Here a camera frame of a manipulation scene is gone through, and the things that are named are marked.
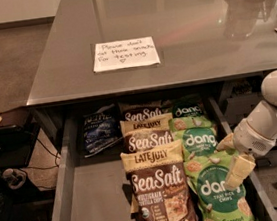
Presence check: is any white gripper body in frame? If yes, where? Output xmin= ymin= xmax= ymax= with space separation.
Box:
xmin=233 ymin=119 xmax=276 ymax=157

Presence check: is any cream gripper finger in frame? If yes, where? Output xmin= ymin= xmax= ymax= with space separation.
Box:
xmin=224 ymin=154 xmax=256 ymax=191
xmin=216 ymin=133 xmax=235 ymax=151

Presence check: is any green dang chip bag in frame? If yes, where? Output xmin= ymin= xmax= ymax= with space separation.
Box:
xmin=168 ymin=116 xmax=218 ymax=161
xmin=172 ymin=97 xmax=204 ymax=118
xmin=184 ymin=151 xmax=256 ymax=221

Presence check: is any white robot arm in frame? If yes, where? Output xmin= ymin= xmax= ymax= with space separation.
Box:
xmin=217 ymin=70 xmax=277 ymax=191

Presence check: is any front brown sea salt bag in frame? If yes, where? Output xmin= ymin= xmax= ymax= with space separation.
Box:
xmin=120 ymin=140 xmax=197 ymax=221

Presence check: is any brown sea salt bag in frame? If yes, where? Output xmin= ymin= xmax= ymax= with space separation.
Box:
xmin=119 ymin=100 xmax=162 ymax=122
xmin=120 ymin=140 xmax=197 ymax=221
xmin=120 ymin=113 xmax=173 ymax=153

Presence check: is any middle brown sea salt bag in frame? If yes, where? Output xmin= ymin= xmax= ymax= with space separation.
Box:
xmin=120 ymin=113 xmax=173 ymax=153

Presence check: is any rear brown sea salt bag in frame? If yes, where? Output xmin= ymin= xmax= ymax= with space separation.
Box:
xmin=119 ymin=100 xmax=162 ymax=122

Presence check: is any dark blue chip bag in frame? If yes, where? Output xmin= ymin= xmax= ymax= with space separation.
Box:
xmin=83 ymin=104 xmax=123 ymax=157

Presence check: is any grey open top drawer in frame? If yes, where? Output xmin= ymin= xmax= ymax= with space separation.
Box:
xmin=31 ymin=88 xmax=277 ymax=221

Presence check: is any white handwritten paper note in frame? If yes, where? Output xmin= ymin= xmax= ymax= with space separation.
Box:
xmin=93 ymin=37 xmax=161 ymax=72

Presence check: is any black side cart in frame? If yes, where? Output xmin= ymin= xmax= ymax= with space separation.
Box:
xmin=0 ymin=106 xmax=45 ymax=203

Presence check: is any black cable by cart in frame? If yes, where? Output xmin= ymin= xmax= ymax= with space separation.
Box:
xmin=16 ymin=126 xmax=66 ymax=195

